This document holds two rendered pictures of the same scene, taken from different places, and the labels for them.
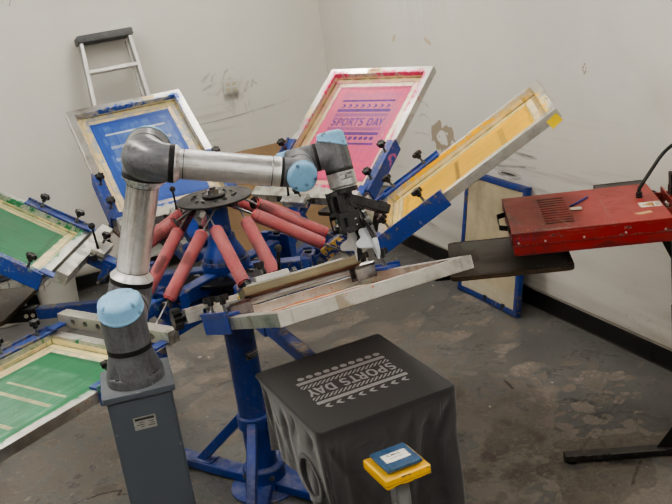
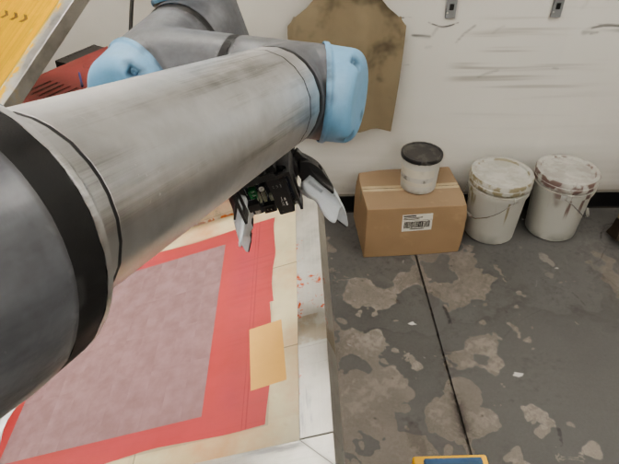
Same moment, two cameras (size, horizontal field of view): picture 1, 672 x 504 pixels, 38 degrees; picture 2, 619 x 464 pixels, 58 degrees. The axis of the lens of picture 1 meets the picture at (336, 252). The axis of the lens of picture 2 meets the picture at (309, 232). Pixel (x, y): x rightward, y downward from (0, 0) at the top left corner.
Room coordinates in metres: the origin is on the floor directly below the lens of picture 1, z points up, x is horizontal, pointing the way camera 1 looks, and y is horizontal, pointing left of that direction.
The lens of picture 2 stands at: (2.22, 0.45, 1.86)
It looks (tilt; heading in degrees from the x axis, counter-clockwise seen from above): 38 degrees down; 291
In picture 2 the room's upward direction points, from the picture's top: straight up
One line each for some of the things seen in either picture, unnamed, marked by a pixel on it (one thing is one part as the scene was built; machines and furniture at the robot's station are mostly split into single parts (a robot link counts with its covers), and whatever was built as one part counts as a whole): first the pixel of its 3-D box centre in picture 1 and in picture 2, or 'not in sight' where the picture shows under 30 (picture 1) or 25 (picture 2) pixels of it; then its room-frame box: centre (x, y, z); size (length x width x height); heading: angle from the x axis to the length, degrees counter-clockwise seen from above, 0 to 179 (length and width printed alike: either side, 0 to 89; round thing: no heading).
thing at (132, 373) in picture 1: (132, 360); not in sight; (2.35, 0.57, 1.25); 0.15 x 0.15 x 0.10
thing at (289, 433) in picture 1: (303, 444); not in sight; (2.61, 0.18, 0.79); 0.46 x 0.09 x 0.33; 23
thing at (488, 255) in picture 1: (396, 274); not in sight; (3.62, -0.22, 0.91); 1.34 x 0.40 x 0.08; 83
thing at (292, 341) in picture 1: (291, 344); not in sight; (3.13, 0.20, 0.89); 1.24 x 0.06 x 0.06; 23
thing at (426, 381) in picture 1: (351, 379); not in sight; (2.67, 0.01, 0.95); 0.48 x 0.44 x 0.01; 23
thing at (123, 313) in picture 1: (123, 319); not in sight; (2.36, 0.57, 1.37); 0.13 x 0.12 x 0.14; 3
